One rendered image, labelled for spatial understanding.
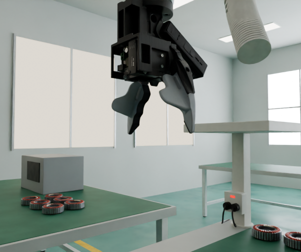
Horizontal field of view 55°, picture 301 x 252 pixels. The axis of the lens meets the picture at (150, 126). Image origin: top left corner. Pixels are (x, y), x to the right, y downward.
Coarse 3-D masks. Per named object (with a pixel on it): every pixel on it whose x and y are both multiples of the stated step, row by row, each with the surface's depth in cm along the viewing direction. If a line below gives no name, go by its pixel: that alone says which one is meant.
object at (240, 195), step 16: (208, 128) 112; (224, 128) 107; (240, 128) 102; (256, 128) 98; (272, 128) 96; (288, 128) 105; (240, 144) 132; (240, 160) 132; (240, 176) 132; (224, 192) 132; (240, 192) 129; (224, 208) 128; (240, 208) 126; (240, 224) 131
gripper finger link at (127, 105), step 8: (128, 88) 48; (136, 88) 48; (144, 88) 49; (120, 96) 48; (128, 96) 48; (136, 96) 50; (144, 96) 49; (112, 104) 48; (120, 104) 48; (128, 104) 49; (136, 104) 50; (144, 104) 50; (120, 112) 49; (128, 112) 50; (136, 112) 50; (128, 120) 51; (136, 120) 51; (128, 128) 51
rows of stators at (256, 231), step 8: (256, 224) 121; (264, 224) 121; (256, 232) 114; (264, 232) 112; (272, 232) 112; (280, 232) 113; (288, 232) 111; (296, 232) 111; (272, 240) 112; (288, 240) 105; (296, 240) 103; (296, 248) 103
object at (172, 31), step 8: (168, 24) 45; (168, 32) 45; (176, 32) 46; (168, 40) 46; (176, 40) 46; (184, 40) 47; (176, 48) 46; (184, 48) 47; (192, 48) 48; (184, 56) 47; (192, 56) 48; (192, 64) 48; (200, 64) 49; (192, 72) 49; (200, 72) 49
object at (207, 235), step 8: (216, 224) 134; (224, 224) 134; (192, 232) 123; (200, 232) 123; (208, 232) 123; (216, 232) 123; (224, 232) 123; (232, 232) 123; (168, 240) 113; (176, 240) 113; (184, 240) 113; (192, 240) 113; (200, 240) 113; (208, 240) 113; (216, 240) 113; (144, 248) 105; (152, 248) 105; (160, 248) 105; (168, 248) 105; (176, 248) 105; (184, 248) 105; (192, 248) 105
